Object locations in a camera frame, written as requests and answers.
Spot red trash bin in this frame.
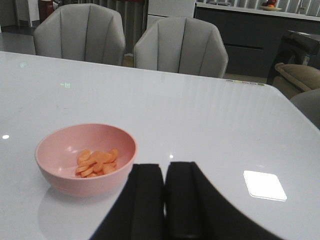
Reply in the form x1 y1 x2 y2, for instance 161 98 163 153
38 0 54 23

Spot left grey upholstered chair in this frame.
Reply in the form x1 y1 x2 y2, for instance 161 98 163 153
33 3 126 66

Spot orange ham slices pile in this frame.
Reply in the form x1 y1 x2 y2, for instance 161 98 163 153
74 148 119 178

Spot grey upholstered chair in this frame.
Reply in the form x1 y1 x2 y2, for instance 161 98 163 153
33 3 126 66
133 16 229 78

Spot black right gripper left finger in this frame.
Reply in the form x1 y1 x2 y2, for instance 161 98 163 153
90 164 164 240

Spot olive cushion seat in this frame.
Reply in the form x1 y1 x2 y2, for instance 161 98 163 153
272 62 320 100

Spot white cabinet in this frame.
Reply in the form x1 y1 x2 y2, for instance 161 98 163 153
146 0 196 28

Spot fruit plate on counter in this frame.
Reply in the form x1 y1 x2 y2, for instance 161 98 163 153
260 0 282 12

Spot right grey upholstered chair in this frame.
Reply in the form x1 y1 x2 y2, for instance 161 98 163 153
133 16 229 78

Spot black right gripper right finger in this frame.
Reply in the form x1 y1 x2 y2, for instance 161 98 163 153
164 162 278 240

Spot dark grey sideboard counter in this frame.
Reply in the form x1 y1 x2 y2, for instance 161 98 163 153
194 2 320 78

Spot pink bowl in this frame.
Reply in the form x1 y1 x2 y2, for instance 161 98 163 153
35 123 137 197

